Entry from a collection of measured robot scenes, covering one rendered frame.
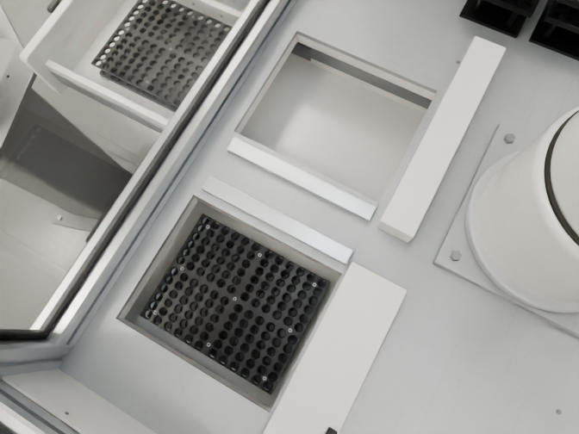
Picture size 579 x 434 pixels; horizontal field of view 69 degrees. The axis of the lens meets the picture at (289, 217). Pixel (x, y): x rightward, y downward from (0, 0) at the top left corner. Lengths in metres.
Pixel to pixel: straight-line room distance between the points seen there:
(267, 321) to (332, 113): 0.39
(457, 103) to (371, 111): 0.20
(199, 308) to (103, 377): 0.15
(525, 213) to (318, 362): 0.30
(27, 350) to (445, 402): 0.50
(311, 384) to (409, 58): 0.50
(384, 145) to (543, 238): 0.37
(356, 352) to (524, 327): 0.22
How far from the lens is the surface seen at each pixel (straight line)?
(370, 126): 0.79
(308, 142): 0.77
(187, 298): 0.68
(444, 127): 0.64
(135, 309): 0.75
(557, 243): 0.48
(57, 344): 0.62
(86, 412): 0.59
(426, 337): 0.60
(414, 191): 0.59
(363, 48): 0.73
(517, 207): 0.51
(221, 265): 0.65
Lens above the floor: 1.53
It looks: 74 degrees down
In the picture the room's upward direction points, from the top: 11 degrees counter-clockwise
